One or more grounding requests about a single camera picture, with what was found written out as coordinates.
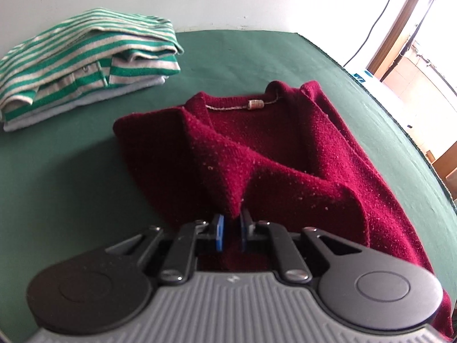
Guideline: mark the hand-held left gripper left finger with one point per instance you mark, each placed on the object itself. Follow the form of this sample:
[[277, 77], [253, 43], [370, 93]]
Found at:
[[219, 232]]

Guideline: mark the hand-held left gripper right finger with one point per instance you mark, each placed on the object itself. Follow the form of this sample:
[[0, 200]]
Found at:
[[244, 230]]

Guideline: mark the dark red knit sweater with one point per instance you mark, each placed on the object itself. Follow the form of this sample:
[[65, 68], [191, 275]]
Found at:
[[285, 150]]

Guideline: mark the green felt table cover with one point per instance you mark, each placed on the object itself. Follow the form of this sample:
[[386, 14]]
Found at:
[[53, 171]]

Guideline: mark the blue plastic item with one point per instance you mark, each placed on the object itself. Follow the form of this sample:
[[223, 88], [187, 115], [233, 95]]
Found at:
[[361, 77]]

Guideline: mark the white side table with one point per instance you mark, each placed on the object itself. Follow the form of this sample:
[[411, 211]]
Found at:
[[385, 96]]

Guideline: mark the brown wooden furniture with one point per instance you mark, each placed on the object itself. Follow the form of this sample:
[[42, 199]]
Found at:
[[446, 164]]

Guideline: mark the green striped folded shirt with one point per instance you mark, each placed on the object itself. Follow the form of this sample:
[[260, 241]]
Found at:
[[71, 53]]

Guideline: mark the wooden door frame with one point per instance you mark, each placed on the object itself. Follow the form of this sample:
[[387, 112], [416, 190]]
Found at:
[[403, 21]]

